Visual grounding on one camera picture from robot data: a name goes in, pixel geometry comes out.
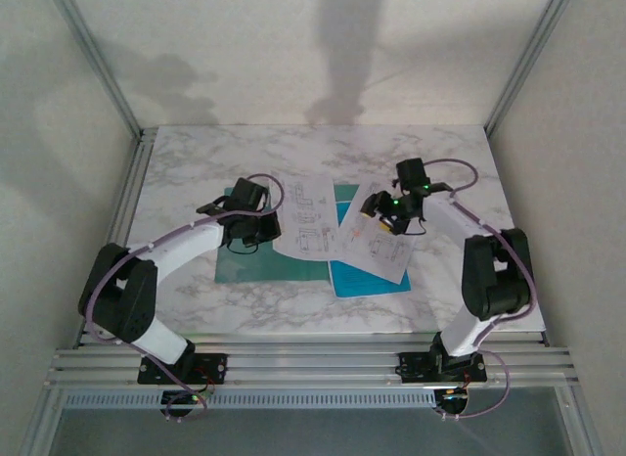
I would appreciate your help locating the white printed paper sheet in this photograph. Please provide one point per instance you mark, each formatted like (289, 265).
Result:
(305, 216)
(376, 248)

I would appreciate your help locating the teal paper folder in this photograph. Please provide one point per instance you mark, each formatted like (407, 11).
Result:
(254, 267)

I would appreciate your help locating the blue printed paper sheet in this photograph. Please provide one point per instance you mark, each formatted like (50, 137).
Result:
(352, 282)

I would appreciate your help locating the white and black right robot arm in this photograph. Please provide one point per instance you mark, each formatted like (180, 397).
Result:
(494, 280)

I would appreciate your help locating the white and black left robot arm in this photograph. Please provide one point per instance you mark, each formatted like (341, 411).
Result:
(186, 243)

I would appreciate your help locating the black control board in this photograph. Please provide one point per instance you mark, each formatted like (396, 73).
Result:
(452, 402)
(181, 399)

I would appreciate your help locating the aluminium side rail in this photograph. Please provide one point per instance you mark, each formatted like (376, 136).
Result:
(128, 192)

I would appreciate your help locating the aluminium frame rail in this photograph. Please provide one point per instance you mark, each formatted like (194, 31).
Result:
(313, 365)

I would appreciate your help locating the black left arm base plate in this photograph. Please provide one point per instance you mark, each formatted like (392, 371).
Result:
(215, 365)

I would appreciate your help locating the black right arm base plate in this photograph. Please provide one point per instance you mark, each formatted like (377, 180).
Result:
(415, 368)

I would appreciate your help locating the aluminium frame post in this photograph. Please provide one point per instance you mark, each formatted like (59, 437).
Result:
(96, 59)
(528, 59)

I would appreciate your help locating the aluminium frame leg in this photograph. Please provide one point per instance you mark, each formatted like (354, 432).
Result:
(584, 426)
(43, 426)

